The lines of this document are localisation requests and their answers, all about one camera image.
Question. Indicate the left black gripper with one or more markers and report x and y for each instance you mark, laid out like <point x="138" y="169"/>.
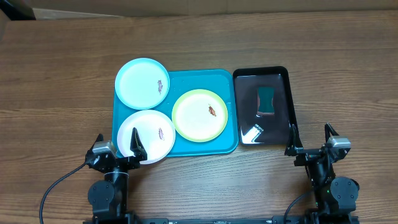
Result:
<point x="137" y="149"/>

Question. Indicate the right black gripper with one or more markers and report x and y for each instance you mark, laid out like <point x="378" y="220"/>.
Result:
<point x="311" y="156"/>

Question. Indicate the green scrubbing sponge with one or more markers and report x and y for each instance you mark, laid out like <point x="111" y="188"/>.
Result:
<point x="265" y="96"/>

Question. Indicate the light blue plate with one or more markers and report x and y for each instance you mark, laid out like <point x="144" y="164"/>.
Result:
<point x="142" y="83"/>

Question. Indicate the yellow-green plate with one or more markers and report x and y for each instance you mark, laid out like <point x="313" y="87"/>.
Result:
<point x="199" y="115"/>

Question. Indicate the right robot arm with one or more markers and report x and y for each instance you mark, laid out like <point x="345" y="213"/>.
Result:
<point x="335" y="197"/>

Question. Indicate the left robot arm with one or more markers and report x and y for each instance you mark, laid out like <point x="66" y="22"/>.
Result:
<point x="108" y="197"/>

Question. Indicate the black rectangular tray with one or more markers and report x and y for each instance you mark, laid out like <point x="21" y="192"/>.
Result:
<point x="269" y="129"/>

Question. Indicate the teal plastic tray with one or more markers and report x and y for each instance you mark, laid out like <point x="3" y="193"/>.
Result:
<point x="218" y="81"/>

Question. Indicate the pink white plate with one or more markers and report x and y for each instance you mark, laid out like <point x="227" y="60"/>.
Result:
<point x="156" y="132"/>

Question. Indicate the dark object top-left corner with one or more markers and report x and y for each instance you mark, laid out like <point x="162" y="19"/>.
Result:
<point x="18" y="10"/>

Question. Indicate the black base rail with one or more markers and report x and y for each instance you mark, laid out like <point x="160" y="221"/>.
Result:
<point x="274" y="220"/>

